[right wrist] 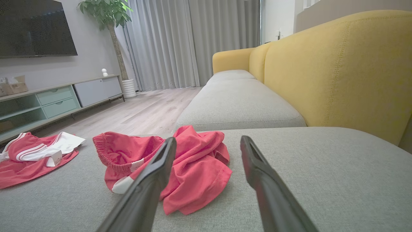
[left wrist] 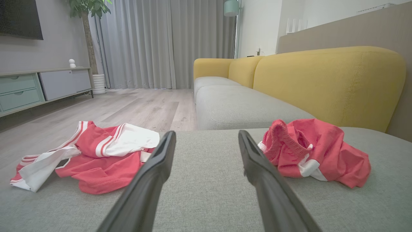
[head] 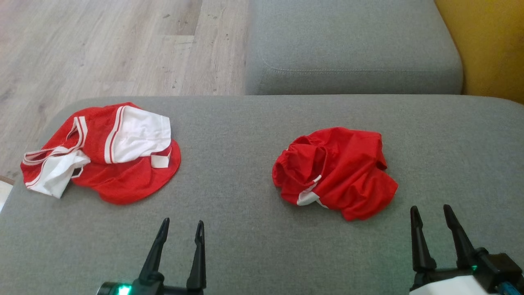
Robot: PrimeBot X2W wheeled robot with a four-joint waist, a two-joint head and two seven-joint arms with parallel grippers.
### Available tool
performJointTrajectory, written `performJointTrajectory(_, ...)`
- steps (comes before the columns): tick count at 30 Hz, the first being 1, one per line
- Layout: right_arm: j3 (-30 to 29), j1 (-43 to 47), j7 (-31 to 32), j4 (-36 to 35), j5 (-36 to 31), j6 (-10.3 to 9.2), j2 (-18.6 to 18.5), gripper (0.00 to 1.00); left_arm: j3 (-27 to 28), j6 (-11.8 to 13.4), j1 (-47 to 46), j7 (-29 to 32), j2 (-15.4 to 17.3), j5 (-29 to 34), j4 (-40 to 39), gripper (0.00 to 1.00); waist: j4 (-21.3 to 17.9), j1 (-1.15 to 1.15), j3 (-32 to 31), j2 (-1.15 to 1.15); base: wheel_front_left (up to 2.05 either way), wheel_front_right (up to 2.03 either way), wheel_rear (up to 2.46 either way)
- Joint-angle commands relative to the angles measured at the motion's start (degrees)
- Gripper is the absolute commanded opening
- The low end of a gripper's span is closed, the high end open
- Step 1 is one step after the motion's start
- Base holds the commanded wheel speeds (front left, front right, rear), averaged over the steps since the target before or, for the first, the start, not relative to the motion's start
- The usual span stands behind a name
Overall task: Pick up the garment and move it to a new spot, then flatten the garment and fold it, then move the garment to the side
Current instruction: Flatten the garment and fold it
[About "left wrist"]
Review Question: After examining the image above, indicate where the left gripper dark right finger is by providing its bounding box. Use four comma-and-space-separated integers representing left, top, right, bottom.
238, 130, 322, 232

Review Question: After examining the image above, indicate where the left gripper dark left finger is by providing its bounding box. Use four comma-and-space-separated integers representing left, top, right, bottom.
97, 130, 176, 232

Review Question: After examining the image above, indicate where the red and white jersey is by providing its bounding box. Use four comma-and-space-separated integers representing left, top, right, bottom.
10, 121, 160, 195

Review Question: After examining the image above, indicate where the large grey sofa seat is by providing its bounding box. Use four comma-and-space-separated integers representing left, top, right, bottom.
0, 127, 412, 232

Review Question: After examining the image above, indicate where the red shorts white trim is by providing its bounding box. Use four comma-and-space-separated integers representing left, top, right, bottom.
257, 119, 371, 189

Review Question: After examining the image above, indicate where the grey sofa seat cushion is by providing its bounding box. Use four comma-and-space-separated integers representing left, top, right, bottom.
196, 85, 316, 131
194, 76, 242, 103

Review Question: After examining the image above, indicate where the white ribbed plant pot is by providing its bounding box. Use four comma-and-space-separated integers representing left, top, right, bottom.
92, 74, 106, 95

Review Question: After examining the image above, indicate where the large yellow sofa backrest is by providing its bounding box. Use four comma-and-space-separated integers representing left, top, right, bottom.
253, 46, 407, 133

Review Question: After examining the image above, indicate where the grey and green TV cabinet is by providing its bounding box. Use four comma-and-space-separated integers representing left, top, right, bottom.
0, 67, 94, 118

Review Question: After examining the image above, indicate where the grey pleated curtain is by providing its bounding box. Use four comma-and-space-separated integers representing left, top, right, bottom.
93, 0, 238, 90

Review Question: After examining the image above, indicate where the green indoor tree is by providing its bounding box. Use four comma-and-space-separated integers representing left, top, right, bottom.
66, 0, 113, 75

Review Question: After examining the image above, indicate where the black wall television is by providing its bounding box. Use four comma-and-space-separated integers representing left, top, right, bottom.
0, 0, 44, 40

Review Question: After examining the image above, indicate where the white wire rack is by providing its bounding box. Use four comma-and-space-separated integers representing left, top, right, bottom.
357, 3, 397, 14

